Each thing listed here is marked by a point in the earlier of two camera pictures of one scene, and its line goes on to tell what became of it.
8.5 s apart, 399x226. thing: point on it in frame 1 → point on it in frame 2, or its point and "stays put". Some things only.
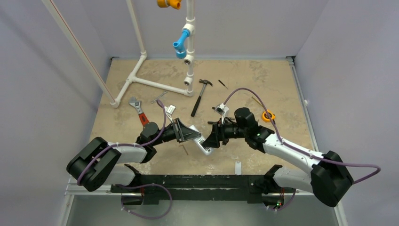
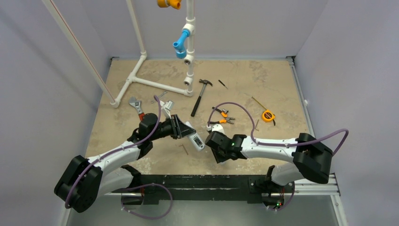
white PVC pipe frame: x=188 y=26 stays put
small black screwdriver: x=222 y=83 stays put
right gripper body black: x=220 y=134 → x=214 y=144
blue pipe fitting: x=179 y=45 stays put
